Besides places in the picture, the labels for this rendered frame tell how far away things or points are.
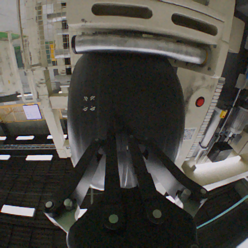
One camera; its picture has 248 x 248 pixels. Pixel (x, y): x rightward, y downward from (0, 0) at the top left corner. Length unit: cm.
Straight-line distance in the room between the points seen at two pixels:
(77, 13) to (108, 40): 8
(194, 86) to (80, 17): 40
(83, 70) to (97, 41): 7
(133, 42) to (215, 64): 21
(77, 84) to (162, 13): 23
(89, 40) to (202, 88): 41
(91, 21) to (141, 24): 10
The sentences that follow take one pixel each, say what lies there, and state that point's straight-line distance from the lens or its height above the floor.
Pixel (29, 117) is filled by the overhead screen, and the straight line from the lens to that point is 484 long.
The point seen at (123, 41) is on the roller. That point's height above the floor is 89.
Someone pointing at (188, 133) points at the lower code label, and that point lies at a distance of 58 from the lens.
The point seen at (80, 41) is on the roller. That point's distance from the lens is 29.
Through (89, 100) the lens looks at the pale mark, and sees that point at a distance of 23.
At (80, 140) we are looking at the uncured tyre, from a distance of 25.
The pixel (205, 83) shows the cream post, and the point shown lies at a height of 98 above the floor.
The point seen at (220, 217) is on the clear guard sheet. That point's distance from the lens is 103.
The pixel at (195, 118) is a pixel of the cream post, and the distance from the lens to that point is 55.
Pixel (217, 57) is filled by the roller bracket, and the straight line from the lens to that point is 36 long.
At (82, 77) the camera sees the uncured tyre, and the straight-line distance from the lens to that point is 27.
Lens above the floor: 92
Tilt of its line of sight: 32 degrees up
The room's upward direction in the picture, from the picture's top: 177 degrees counter-clockwise
